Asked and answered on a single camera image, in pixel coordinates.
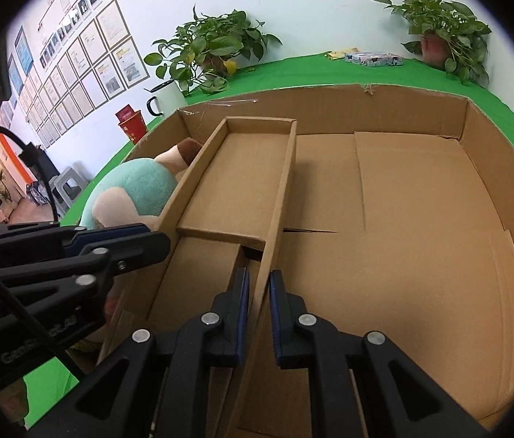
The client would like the wall of framed certificates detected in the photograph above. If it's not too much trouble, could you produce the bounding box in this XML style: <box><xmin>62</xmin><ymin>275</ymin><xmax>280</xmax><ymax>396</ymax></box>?
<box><xmin>6</xmin><ymin>0</ymin><xmax>150</xmax><ymax>149</ymax></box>

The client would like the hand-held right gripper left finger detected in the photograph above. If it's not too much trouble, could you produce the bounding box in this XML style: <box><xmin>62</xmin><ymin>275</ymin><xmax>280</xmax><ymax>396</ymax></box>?
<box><xmin>26</xmin><ymin>267</ymin><xmax>251</xmax><ymax>438</ymax></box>

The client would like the blue framed poster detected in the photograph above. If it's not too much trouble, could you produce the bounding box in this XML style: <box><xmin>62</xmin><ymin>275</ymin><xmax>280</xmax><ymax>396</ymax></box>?
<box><xmin>7</xmin><ymin>53</ymin><xmax>25</xmax><ymax>96</ymax></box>
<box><xmin>14</xmin><ymin>25</ymin><xmax>34</xmax><ymax>76</ymax></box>

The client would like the grey plastic stool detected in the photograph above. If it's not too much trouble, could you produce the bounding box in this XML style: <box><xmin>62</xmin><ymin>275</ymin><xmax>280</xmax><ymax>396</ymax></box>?
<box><xmin>49</xmin><ymin>166</ymin><xmax>89</xmax><ymax>201</ymax></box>

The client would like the row of small wall photos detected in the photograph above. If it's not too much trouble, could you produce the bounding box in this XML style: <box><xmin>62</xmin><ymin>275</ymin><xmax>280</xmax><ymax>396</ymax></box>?
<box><xmin>38</xmin><ymin>0</ymin><xmax>148</xmax><ymax>55</ymax></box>

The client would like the blue patterned tissue packet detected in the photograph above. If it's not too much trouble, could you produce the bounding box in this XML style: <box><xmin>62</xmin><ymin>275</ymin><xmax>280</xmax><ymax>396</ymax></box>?
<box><xmin>345</xmin><ymin>50</ymin><xmax>404</xmax><ymax>67</ymax></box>

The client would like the teal and pink plush toy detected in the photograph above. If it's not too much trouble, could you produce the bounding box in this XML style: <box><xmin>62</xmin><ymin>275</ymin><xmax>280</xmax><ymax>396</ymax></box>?
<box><xmin>79</xmin><ymin>137</ymin><xmax>204</xmax><ymax>238</ymax></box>

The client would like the cardboard divider insert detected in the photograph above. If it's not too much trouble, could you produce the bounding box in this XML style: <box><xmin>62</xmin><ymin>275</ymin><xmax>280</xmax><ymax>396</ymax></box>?
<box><xmin>145</xmin><ymin>118</ymin><xmax>299</xmax><ymax>438</ymax></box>

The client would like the white mug with black handle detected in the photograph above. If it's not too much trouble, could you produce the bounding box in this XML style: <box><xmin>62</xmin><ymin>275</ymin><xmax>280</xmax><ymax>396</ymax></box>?
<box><xmin>146</xmin><ymin>80</ymin><xmax>194</xmax><ymax>118</ymax></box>

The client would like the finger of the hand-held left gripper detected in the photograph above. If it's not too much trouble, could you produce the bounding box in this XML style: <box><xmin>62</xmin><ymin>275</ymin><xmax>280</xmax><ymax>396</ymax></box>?
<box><xmin>0</xmin><ymin>223</ymin><xmax>148</xmax><ymax>258</ymax></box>
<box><xmin>0</xmin><ymin>232</ymin><xmax>171</xmax><ymax>313</ymax></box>

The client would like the potted plant with terracotta pot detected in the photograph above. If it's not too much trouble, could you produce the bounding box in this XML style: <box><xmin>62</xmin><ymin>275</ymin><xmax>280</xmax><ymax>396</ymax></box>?
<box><xmin>371</xmin><ymin>0</ymin><xmax>492</xmax><ymax>87</ymax></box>

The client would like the yellow paper packet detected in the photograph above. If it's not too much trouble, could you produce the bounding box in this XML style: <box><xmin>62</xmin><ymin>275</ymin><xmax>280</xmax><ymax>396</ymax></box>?
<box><xmin>325</xmin><ymin>47</ymin><xmax>360</xmax><ymax>61</ymax></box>

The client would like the red gift box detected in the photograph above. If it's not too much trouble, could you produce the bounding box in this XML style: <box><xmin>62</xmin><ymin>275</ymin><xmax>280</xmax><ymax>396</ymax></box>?
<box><xmin>115</xmin><ymin>105</ymin><xmax>148</xmax><ymax>146</ymax></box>

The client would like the green table cloth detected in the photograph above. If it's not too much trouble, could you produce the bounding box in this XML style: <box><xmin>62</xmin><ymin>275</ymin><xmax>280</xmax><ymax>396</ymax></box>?
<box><xmin>22</xmin><ymin>50</ymin><xmax>514</xmax><ymax>423</ymax></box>

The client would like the large cardboard box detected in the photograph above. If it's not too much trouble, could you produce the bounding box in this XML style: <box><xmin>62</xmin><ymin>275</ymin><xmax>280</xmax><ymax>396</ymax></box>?
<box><xmin>97</xmin><ymin>83</ymin><xmax>514</xmax><ymax>438</ymax></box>

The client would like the black cable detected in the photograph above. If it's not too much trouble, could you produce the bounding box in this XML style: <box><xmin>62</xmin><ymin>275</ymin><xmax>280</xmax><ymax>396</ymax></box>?
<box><xmin>0</xmin><ymin>125</ymin><xmax>64</xmax><ymax>229</ymax></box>
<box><xmin>0</xmin><ymin>253</ymin><xmax>89</xmax><ymax>379</ymax></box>

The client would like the potted plant with white pot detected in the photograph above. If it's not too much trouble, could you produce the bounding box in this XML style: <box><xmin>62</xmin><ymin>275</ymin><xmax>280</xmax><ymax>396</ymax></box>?
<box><xmin>144</xmin><ymin>4</ymin><xmax>283</xmax><ymax>96</ymax></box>

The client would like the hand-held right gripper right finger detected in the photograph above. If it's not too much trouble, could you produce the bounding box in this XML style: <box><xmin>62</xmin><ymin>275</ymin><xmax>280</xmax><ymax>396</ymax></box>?
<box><xmin>268</xmin><ymin>269</ymin><xmax>490</xmax><ymax>438</ymax></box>

